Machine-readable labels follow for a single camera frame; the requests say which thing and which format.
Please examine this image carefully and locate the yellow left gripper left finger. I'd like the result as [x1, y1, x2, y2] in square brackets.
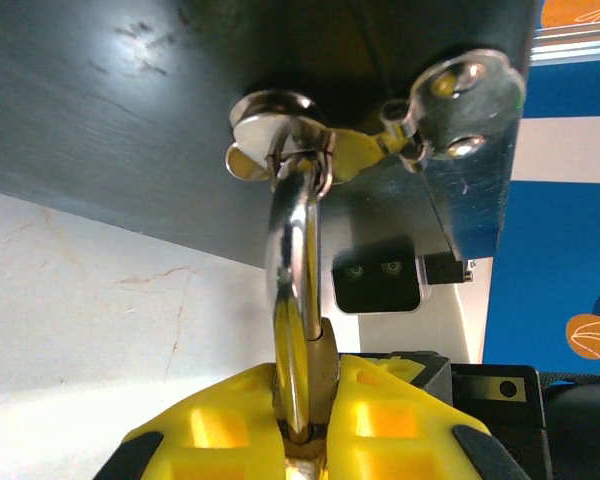
[93, 362, 289, 480]

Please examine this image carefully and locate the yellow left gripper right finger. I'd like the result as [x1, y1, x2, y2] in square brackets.
[324, 352, 531, 480]

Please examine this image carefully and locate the silver padlock shackle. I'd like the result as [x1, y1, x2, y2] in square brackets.
[263, 162, 342, 480]

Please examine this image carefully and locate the blue backdrop with orange shapes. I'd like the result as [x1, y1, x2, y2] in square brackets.
[482, 0, 600, 382]

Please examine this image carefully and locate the silver hasp latch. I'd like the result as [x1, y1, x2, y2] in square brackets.
[224, 48, 527, 197]

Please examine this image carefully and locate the black box with painted lid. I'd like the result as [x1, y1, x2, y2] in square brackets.
[0, 0, 537, 270]

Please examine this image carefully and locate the black camera cable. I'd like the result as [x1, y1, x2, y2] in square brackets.
[422, 172, 476, 287]

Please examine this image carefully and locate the aluminium frame rail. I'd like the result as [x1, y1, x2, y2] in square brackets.
[528, 23, 600, 64]

